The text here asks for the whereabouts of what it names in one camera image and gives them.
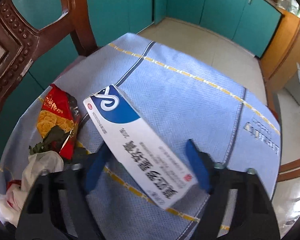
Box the white red plastic bag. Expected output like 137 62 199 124
0 180 28 227

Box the red snack wrapper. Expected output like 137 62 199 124
30 84 81 160

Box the wooden glass display cabinet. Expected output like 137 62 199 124
260 0 300 82

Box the carved wooden chair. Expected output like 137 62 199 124
0 0 98 112

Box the white blue medicine box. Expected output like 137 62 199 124
83 85 197 210

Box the blue quilted cloth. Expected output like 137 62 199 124
0 33 281 239

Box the crumpled white tissue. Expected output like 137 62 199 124
21 151 64 192

